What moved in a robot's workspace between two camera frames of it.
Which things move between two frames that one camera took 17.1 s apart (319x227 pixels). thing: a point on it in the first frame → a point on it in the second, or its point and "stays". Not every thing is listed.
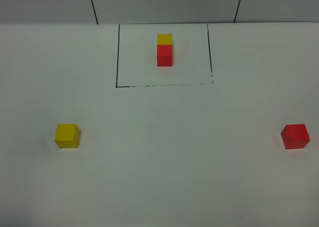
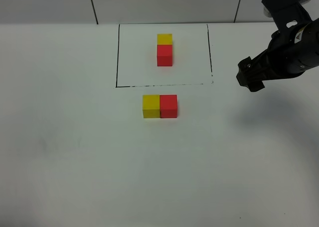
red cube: x=295 y=136 → x=168 y=106
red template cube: x=164 y=55 stays
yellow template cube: x=164 y=39 stays
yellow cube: x=67 y=135 → x=151 y=106
